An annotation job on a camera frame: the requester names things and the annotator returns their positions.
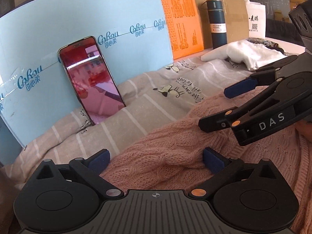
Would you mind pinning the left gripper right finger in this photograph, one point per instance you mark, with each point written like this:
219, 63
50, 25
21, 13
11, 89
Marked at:
222, 170

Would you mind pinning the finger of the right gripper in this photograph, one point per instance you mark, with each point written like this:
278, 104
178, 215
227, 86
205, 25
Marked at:
264, 76
280, 105

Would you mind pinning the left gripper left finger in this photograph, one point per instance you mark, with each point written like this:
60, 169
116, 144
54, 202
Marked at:
89, 170

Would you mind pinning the pink knitted sweater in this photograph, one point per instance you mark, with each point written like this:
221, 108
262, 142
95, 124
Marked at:
170, 157

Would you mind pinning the white folded garment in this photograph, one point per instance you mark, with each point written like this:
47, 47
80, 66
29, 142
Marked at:
253, 52

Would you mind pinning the black sofa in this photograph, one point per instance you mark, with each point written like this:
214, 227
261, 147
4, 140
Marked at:
284, 31

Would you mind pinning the white tote bag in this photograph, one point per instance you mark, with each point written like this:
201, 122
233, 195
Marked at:
257, 19

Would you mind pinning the dark blue vacuum bottle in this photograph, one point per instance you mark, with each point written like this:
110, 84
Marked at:
213, 24

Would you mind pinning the brown cardboard box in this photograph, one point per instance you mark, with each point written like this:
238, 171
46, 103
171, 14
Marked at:
236, 19

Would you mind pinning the orange printed box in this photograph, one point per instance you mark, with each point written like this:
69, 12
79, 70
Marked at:
184, 27

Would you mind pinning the red screen smartphone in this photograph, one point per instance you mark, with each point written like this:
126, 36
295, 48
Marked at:
91, 79

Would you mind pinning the light blue tissue box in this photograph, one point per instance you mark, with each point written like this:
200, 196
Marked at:
51, 49

